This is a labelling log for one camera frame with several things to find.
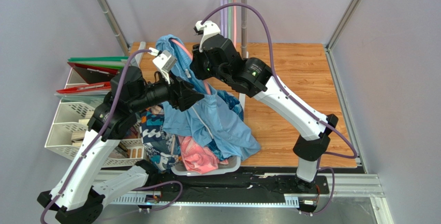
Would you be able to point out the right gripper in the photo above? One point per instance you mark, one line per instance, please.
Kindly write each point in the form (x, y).
(199, 66)

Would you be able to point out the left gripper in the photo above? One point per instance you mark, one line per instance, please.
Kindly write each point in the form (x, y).
(181, 94)

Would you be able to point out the light blue shorts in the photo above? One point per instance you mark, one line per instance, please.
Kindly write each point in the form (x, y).
(210, 119)

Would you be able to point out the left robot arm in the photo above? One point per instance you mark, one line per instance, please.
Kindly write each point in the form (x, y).
(76, 198)

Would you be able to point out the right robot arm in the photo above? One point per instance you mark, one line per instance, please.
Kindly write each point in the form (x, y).
(217, 58)

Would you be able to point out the dark blue patterned shorts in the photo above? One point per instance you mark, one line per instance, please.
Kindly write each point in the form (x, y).
(234, 105)

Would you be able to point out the purple hanger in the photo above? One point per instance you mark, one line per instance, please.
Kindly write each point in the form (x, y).
(222, 19)
(225, 19)

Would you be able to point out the colorful patterned shorts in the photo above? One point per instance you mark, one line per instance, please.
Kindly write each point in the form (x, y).
(162, 148)

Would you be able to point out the pink garment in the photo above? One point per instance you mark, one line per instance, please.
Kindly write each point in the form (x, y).
(197, 158)

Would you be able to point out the white laundry basket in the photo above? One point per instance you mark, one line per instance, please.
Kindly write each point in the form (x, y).
(234, 163)

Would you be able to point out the green folder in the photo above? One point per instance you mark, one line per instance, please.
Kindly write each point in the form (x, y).
(114, 62)

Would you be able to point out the books in organizer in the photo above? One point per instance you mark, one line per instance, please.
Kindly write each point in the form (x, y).
(121, 151)

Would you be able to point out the red folder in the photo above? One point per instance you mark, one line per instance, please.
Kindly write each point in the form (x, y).
(97, 79)

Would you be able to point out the white file organizer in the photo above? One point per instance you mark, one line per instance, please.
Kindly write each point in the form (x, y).
(70, 109)

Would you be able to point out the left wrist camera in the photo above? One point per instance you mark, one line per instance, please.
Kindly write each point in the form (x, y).
(164, 62)

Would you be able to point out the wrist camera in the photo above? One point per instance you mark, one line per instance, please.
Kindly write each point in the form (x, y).
(207, 30)
(164, 62)

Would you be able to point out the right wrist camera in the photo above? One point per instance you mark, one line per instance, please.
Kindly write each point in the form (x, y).
(207, 30)

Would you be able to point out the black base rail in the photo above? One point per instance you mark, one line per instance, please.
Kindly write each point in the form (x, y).
(244, 188)

